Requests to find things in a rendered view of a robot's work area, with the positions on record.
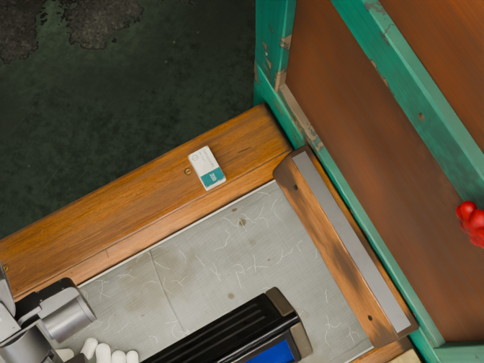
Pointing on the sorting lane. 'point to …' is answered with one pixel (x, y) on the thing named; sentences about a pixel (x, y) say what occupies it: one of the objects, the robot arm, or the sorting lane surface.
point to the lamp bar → (245, 335)
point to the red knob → (472, 222)
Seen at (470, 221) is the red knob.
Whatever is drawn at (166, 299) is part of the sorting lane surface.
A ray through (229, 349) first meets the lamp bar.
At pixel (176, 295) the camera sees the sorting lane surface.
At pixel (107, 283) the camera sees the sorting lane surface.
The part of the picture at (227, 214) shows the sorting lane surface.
